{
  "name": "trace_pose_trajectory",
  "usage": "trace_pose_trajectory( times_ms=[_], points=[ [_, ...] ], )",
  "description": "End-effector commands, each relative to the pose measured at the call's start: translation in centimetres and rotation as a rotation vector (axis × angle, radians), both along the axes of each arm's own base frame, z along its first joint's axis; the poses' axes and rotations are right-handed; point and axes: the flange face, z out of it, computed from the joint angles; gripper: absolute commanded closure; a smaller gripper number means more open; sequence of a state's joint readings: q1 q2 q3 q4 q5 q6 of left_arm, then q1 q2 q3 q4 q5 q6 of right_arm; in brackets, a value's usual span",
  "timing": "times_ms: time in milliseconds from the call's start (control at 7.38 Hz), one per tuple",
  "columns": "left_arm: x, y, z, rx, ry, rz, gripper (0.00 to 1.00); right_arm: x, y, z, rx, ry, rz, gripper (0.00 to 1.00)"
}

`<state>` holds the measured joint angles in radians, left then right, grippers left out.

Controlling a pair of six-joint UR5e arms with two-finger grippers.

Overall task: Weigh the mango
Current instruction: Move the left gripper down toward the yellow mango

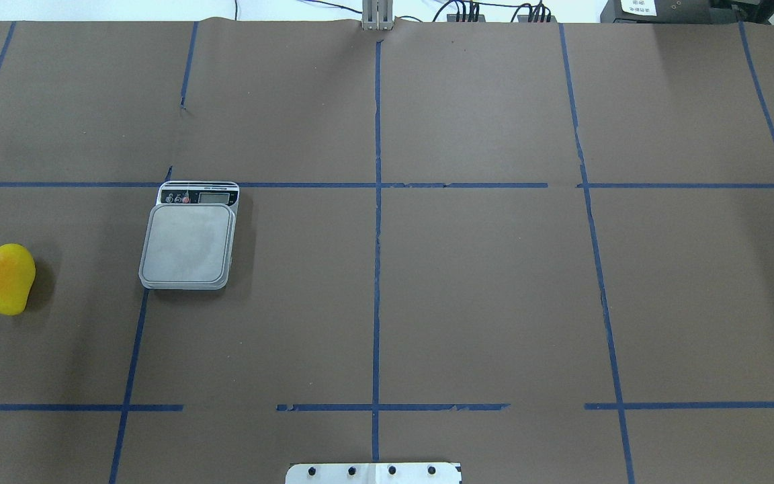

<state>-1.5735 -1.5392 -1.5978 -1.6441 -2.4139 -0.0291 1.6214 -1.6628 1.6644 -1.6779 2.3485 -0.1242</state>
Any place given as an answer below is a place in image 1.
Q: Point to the yellow mango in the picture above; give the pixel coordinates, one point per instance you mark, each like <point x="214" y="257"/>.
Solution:
<point x="17" y="274"/>

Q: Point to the brown paper table cover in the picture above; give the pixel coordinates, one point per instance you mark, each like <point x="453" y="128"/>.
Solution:
<point x="544" y="252"/>

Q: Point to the grey digital kitchen scale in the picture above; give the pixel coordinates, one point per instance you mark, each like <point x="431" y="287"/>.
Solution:
<point x="190" y="235"/>

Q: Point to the black power strip left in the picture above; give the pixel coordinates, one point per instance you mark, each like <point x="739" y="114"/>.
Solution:
<point x="461" y="12"/>

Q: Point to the black power strip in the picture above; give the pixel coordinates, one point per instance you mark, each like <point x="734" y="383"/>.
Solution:
<point x="461" y="12"/>
<point x="533" y="13"/>

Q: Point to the white metal mounting plate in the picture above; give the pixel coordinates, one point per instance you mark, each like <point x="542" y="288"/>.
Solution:
<point x="375" y="472"/>

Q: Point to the black power strip right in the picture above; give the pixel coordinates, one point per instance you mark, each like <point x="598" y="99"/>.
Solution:
<point x="533" y="13"/>

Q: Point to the dark grey equipment box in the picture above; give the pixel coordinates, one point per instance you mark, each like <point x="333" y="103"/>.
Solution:
<point x="656" y="12"/>

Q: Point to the aluminium profile post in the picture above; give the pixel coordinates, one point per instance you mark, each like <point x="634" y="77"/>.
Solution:
<point x="377" y="15"/>

